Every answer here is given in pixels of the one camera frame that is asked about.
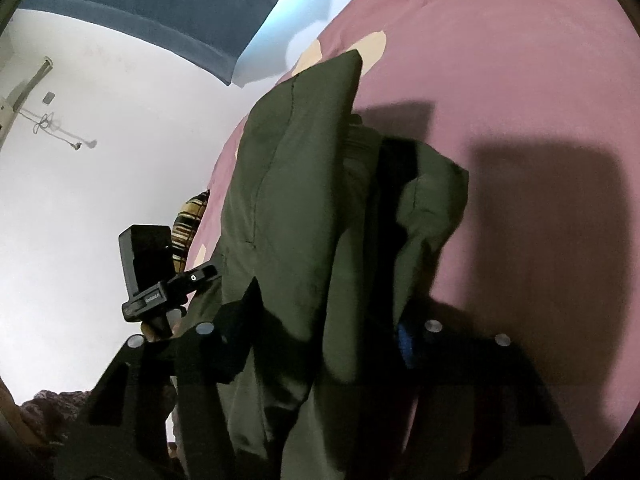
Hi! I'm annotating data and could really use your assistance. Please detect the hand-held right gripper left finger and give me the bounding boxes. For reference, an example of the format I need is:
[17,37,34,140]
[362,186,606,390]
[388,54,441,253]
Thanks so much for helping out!
[54,277,266,480]

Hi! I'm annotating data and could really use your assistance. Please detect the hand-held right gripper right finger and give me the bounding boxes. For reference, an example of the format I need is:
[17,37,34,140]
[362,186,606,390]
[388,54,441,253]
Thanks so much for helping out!
[395,317,586,480]

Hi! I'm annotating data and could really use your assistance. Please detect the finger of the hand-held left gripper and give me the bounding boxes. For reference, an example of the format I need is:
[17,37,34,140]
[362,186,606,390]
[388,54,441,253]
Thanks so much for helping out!
[174,264,221,294]

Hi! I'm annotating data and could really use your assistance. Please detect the olive green zip jacket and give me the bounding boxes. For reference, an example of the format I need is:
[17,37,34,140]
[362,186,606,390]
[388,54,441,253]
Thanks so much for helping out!
[172,50,471,480]

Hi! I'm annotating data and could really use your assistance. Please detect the person's left hand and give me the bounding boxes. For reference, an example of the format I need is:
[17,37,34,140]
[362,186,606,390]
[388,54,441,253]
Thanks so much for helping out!
[141,309,182,345]

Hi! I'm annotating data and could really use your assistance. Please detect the yellow black striped cushion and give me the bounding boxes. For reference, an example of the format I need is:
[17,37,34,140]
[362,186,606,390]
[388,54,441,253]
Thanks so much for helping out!
[170,189,212,275]

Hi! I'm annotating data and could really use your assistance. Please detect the dark patterned cloth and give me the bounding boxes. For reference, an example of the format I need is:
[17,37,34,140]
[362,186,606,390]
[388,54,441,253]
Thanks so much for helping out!
[16,389,97,461]

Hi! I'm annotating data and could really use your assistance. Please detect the pale blue pillow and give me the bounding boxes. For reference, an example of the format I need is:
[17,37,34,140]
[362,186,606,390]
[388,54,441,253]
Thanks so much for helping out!
[234,0,403,90]

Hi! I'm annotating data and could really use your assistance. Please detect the pink spotted bed sheet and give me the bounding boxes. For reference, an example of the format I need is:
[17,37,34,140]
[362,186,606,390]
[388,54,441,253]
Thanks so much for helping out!
[192,0,640,476]

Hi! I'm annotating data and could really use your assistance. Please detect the wall cable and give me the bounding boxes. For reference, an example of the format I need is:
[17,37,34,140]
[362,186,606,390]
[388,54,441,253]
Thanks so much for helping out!
[20,109,97,152]

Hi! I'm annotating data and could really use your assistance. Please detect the wall pipe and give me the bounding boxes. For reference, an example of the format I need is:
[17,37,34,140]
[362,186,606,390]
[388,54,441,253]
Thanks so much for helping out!
[0,56,54,117]

